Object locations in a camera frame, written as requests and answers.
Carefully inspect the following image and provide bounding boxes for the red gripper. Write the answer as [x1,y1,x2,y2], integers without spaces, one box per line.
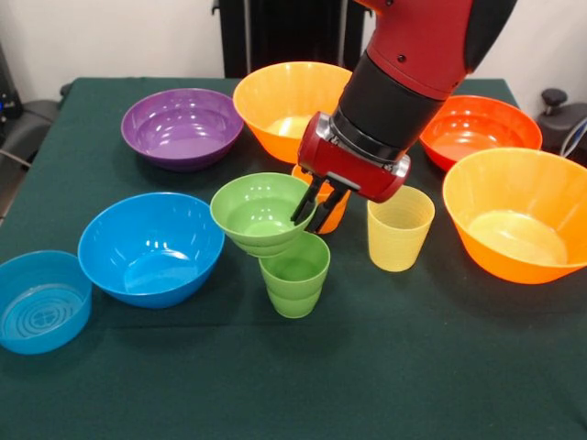
[291,111,412,234]

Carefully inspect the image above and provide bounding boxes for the round blue plastic bowl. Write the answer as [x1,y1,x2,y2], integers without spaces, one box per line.
[77,192,227,310]

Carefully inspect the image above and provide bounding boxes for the purple plastic bowl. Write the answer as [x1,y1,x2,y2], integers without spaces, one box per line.
[120,88,245,173]

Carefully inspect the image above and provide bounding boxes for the dark green tablecloth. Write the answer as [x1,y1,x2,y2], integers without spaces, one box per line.
[0,76,587,440]

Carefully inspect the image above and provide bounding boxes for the yellow plastic cup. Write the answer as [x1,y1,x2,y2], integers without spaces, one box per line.
[366,185,436,273]

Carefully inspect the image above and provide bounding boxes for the green plastic bowl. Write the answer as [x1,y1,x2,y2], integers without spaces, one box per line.
[209,172,318,259]

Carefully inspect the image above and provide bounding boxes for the shallow translucent blue bowl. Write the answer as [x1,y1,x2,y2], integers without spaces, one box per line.
[0,249,94,356]

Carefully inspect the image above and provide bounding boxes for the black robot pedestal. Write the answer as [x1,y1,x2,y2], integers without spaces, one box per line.
[212,0,380,79]

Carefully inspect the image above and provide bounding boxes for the orange plastic cup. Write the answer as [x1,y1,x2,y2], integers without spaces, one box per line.
[291,163,352,236]

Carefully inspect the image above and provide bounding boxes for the black computer case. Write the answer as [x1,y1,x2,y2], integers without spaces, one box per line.
[0,43,24,143]

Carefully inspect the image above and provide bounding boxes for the black chair with knob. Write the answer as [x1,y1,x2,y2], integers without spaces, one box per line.
[537,88,587,167]

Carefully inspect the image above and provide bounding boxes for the large orange plastic bowl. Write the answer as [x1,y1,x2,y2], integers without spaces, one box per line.
[232,61,354,165]
[442,147,587,285]

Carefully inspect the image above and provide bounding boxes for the red plastic bowl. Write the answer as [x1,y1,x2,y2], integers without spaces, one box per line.
[419,94,544,173]

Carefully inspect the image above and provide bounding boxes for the white blue cable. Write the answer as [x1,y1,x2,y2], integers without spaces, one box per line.
[559,116,587,158]

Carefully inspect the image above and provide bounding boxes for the black office chair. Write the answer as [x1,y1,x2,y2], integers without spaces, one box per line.
[0,82,74,221]

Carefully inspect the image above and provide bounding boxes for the green plastic cup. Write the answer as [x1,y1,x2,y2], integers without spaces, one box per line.
[258,232,331,319]

